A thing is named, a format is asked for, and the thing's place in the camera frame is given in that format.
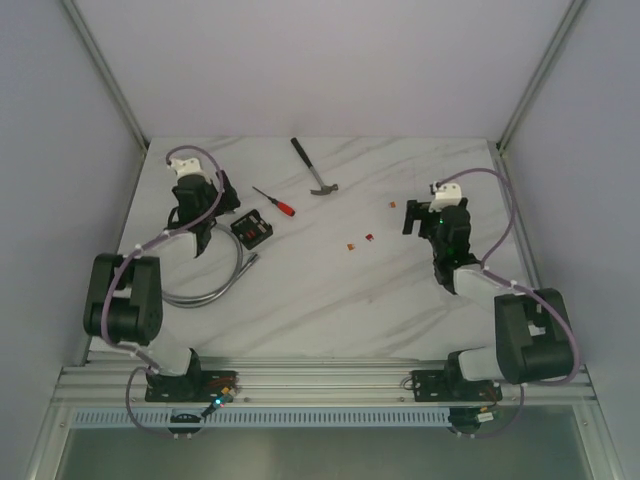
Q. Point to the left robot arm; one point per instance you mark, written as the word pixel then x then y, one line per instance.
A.
pixel 125 297

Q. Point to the aluminium front rail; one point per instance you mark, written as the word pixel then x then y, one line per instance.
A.
pixel 262 382

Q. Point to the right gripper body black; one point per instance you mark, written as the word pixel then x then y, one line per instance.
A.
pixel 428 220

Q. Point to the right aluminium frame post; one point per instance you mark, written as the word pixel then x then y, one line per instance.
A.
pixel 543 70

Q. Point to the slotted cable duct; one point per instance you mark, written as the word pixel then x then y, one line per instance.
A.
pixel 281 417

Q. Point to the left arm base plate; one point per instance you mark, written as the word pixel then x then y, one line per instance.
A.
pixel 215 385

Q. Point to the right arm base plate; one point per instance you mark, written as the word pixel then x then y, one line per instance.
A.
pixel 440 386

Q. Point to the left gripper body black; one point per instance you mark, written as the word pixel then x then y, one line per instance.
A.
pixel 220 195

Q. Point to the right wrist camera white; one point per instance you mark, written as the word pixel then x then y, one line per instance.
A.
pixel 445 195

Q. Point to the left aluminium frame post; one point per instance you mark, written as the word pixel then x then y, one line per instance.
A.
pixel 98 59

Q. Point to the red handled screwdriver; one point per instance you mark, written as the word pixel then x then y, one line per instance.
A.
pixel 281 206

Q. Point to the black fuse box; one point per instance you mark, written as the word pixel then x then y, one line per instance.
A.
pixel 251 229

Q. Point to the aluminium frame post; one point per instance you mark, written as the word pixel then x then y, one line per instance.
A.
pixel 543 70
pixel 98 59

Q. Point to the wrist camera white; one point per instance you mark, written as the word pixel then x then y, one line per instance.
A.
pixel 445 195
pixel 186 167

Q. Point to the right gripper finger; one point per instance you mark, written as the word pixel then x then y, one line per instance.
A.
pixel 410 206
pixel 407 227

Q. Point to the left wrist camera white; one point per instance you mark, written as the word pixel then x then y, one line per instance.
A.
pixel 186 167

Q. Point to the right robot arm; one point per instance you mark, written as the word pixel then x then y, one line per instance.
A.
pixel 533 338

